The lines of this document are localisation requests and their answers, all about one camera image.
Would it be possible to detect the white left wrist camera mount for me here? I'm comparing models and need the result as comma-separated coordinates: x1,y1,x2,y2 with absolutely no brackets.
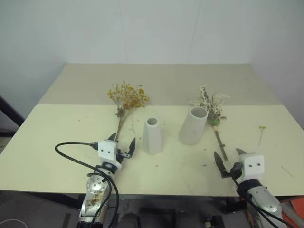
97,140,123,171

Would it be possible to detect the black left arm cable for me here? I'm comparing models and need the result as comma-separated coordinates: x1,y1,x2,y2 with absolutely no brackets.
55,142,120,228

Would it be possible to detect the small yellow flower sprig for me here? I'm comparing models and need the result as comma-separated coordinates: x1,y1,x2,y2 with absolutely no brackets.
258,125,267,146

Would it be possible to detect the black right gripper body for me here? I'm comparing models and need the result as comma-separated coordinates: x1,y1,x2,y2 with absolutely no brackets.
228,161,243,181

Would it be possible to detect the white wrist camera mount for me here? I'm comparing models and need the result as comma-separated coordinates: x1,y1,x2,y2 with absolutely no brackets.
97,140,123,171
239,152,265,184

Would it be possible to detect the white dried flower bunch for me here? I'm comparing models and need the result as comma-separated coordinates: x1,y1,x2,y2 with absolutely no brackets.
190,84,231,162

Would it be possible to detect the yellow dried flower bunch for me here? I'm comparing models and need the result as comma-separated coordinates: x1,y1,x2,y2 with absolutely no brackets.
106,80,151,143

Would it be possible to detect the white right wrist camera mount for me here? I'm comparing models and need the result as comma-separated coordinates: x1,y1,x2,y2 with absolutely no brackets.
239,152,265,184

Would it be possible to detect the small white faceted vase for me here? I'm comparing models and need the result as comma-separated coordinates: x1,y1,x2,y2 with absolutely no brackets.
142,117,163,156

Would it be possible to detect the dark metal stand frame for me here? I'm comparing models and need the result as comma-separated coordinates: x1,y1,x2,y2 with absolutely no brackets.
0,94,25,133

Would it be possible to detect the thin loose dry twig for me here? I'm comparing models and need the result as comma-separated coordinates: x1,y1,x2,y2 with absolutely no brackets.
281,166,294,177

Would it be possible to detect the orange object under table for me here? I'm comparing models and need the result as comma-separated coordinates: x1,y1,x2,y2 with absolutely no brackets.
279,195,304,228

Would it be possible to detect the thin bare stem piece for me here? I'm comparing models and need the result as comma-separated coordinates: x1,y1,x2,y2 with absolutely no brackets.
129,115,138,140

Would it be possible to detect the black table frame bar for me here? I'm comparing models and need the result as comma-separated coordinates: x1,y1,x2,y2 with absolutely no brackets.
77,193,248,210

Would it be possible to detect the large white cylindrical vase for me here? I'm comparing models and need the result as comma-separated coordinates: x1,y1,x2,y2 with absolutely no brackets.
178,106,209,146

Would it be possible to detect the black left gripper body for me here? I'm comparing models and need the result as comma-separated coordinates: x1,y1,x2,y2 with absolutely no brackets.
116,148,133,165

